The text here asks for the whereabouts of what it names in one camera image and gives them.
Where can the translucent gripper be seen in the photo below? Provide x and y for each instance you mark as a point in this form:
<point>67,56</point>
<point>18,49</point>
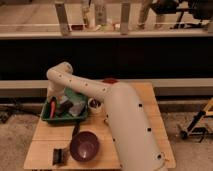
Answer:
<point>57,93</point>

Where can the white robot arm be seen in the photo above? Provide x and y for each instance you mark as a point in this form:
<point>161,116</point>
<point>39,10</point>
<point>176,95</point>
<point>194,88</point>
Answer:
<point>134,138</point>

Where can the dark brown block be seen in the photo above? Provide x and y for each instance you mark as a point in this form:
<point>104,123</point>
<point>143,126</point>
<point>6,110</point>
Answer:
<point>65,106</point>

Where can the grey crumpled cloth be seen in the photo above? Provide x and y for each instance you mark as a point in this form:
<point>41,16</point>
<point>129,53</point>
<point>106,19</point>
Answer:
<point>77,108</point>

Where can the small white cup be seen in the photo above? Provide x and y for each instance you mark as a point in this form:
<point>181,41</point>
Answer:
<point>94,106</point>

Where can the red bowl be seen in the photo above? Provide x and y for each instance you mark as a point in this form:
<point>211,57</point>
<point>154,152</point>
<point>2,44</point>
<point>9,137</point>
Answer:
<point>110,80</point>

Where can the purple bowl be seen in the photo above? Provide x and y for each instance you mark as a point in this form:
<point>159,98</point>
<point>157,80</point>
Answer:
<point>84,146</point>

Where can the wheeled stand base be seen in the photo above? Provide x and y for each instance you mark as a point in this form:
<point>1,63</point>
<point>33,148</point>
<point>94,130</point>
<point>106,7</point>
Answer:
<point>193,130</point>

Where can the black spatula handle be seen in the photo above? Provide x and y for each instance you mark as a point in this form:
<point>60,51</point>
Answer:
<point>76,128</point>

